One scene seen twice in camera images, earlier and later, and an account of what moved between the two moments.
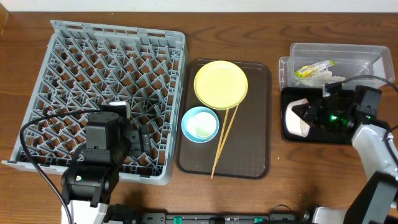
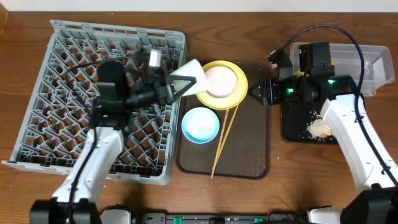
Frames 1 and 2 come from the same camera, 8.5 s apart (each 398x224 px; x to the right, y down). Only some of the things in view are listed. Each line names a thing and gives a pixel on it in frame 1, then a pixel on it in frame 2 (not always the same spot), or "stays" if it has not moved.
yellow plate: (221, 84) stays
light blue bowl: (199, 124) stays
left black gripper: (138, 140) -> (168, 89)
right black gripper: (314, 112) -> (267, 93)
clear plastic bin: (351, 60) stays
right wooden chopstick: (225, 142) stays
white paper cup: (202, 124) -> (193, 69)
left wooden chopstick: (219, 143) stays
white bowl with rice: (295, 123) -> (221, 81)
